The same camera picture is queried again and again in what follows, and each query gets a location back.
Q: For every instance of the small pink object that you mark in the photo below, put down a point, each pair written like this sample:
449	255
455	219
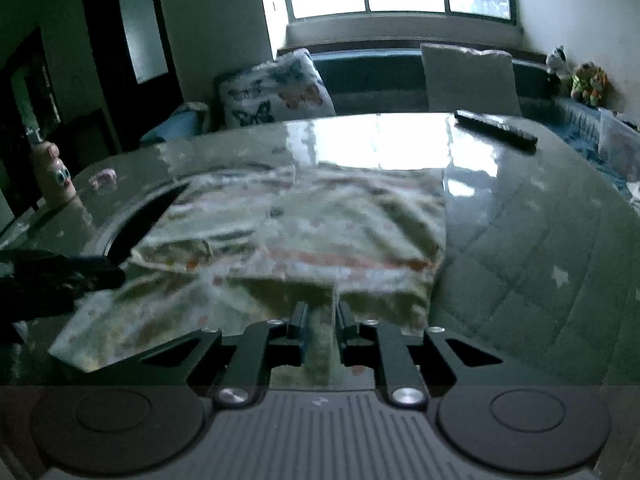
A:
104	178

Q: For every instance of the black and white plush toy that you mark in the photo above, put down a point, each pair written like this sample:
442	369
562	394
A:
557	62

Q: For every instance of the blue cushion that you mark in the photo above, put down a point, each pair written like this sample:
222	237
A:
172	127

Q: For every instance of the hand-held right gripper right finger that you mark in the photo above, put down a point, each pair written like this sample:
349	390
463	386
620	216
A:
345	330

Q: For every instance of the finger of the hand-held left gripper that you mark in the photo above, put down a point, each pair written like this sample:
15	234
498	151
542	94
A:
97	274

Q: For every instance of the pink cat face bottle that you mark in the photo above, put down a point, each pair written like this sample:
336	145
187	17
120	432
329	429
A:
52	175

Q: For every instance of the white pillow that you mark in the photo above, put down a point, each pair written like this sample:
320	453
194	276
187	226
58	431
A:
467	80

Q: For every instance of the orange plush toy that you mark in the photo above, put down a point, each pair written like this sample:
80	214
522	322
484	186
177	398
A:
599	85

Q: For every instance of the round black recessed cooktop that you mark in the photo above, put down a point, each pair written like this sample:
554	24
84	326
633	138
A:
145	215

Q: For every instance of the butterfly print pillow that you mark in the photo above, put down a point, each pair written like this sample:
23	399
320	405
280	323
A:
272	92

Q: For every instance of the floral print shirt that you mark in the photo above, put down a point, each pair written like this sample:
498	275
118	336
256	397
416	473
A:
310	220

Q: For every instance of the dark glass cabinet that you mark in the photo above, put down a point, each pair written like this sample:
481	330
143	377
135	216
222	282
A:
25	110

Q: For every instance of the dark door with glass pane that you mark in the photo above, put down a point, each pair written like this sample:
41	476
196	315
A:
105	110

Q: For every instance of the black remote control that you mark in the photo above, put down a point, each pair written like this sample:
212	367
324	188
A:
495	129

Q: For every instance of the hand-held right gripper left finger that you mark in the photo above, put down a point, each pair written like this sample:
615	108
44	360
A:
300	327

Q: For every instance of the teal sofa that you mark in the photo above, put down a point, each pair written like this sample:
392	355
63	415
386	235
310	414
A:
380	80

